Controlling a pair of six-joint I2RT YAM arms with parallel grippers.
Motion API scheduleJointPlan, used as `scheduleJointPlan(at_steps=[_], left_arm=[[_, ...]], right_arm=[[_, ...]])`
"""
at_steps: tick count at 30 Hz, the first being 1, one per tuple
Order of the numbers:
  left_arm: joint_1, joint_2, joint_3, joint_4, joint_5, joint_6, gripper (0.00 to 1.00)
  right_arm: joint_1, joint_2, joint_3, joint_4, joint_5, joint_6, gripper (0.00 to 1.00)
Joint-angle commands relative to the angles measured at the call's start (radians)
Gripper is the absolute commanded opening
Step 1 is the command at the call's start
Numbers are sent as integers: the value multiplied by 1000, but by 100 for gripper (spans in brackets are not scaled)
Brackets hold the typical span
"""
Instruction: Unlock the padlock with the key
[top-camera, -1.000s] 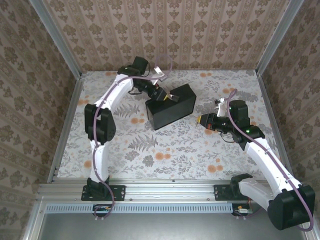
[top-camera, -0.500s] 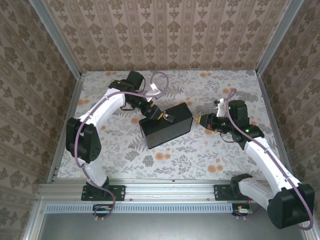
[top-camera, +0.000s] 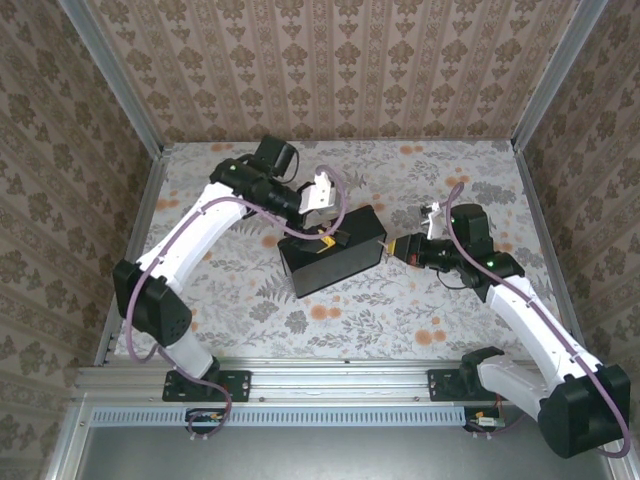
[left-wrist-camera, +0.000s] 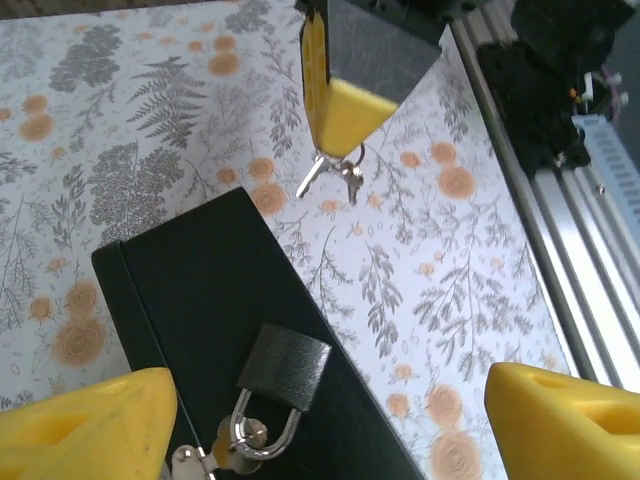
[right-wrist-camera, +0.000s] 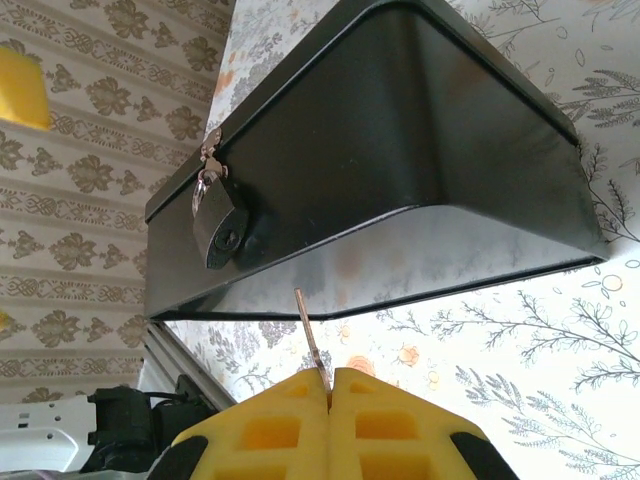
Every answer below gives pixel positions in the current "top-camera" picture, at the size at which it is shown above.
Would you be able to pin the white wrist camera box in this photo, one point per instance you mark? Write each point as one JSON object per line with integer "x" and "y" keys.
{"x": 434, "y": 220}
{"x": 317, "y": 192}

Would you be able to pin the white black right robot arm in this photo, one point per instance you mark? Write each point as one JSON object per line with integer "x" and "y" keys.
{"x": 530, "y": 320}

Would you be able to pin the aluminium side frame rail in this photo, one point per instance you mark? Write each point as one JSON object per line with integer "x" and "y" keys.
{"x": 540, "y": 210}
{"x": 147, "y": 210}

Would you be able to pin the floral tablecloth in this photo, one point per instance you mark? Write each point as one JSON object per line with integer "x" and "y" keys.
{"x": 380, "y": 320}

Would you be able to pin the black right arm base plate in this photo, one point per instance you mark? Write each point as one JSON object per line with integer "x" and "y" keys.
{"x": 442, "y": 385}

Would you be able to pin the aluminium frame post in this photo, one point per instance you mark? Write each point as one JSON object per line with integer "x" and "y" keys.
{"x": 115, "y": 75}
{"x": 555, "y": 75}

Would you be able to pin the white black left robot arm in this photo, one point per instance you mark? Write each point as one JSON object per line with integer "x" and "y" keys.
{"x": 200, "y": 235}

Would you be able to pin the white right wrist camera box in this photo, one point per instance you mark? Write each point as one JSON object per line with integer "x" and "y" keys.
{"x": 434, "y": 220}

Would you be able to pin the aluminium front frame rail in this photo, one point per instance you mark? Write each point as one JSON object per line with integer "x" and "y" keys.
{"x": 340, "y": 382}

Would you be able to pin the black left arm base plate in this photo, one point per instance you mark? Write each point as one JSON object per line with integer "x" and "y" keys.
{"x": 235, "y": 385}

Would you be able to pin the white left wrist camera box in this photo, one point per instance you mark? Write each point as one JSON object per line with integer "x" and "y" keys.
{"x": 317, "y": 192}

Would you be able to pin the black starry night box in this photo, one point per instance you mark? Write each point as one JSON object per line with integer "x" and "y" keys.
{"x": 340, "y": 265}

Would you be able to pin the grey metal panel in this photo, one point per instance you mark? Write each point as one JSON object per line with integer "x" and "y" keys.
{"x": 340, "y": 455}

